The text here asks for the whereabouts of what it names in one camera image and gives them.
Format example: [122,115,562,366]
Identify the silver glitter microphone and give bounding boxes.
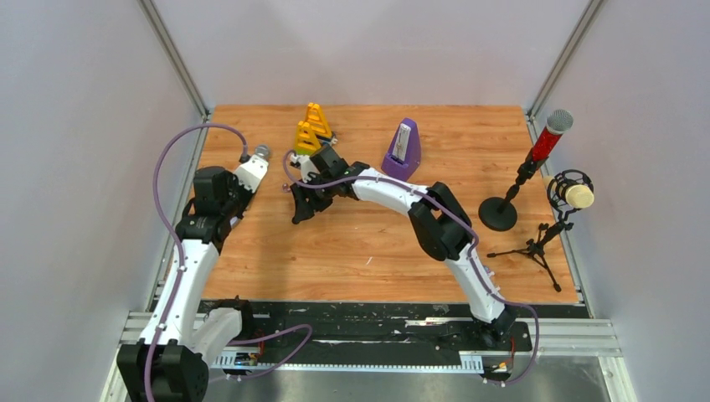
[255,144,272,161]

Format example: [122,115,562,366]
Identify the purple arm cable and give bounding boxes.
[142,122,314,402]
[282,149,540,387]

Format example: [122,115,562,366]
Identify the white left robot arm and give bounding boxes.
[116,162,268,401]

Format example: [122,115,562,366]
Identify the beige microphone in shock mount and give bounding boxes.
[486,169,594,292]

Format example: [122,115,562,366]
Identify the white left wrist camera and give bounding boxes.
[234,154,270,193]

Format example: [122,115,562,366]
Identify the yellow toy block on car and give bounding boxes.
[305,102,337,145]

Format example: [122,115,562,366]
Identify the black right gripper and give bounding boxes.
[293,173,338,222]

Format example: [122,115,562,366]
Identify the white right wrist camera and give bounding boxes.
[289,153,319,183]

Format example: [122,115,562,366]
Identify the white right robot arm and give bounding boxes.
[282,146,516,350]

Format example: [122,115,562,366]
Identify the red microphone on stand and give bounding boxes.
[478,109,574,232]

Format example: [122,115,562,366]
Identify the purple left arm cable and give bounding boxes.
[142,122,314,402]

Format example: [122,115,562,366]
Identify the yellow toy block tower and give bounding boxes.
[294,121,322,156]

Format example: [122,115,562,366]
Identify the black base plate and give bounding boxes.
[197,298,591,368]

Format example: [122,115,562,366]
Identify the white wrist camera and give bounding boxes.
[289,153,319,183]
[234,154,270,193]

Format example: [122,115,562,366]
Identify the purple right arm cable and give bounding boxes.
[282,149,540,387]

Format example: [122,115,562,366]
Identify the purple metronome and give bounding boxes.
[381,118,422,182]

